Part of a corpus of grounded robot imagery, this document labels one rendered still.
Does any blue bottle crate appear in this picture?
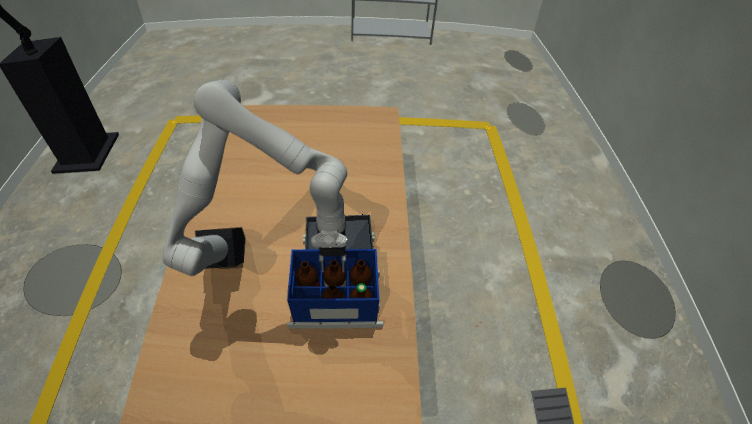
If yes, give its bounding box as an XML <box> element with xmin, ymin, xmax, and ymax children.
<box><xmin>287</xmin><ymin>249</ymin><xmax>380</xmax><ymax>322</ymax></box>

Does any brown glass bottle with blue label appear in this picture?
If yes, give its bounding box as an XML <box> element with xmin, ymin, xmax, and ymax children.
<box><xmin>350</xmin><ymin>283</ymin><xmax>373</xmax><ymax>298</ymax></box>

